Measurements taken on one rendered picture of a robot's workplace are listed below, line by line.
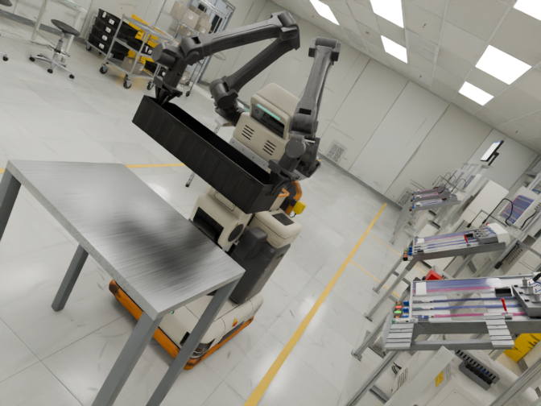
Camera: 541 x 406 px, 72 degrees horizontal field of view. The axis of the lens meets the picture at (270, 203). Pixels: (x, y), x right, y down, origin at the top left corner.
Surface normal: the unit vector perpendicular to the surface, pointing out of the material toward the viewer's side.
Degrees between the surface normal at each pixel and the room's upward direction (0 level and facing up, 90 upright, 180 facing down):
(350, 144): 90
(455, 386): 90
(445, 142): 90
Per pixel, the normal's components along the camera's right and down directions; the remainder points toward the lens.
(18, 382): 0.50, -0.81
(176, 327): -0.42, 0.07
